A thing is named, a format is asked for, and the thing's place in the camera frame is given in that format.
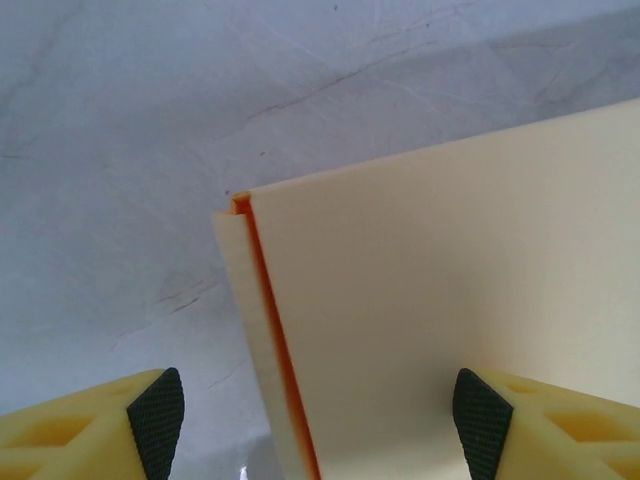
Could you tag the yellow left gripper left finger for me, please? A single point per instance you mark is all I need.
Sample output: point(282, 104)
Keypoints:
point(75, 440)

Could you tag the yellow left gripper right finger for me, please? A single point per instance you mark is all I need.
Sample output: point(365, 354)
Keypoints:
point(575, 440)

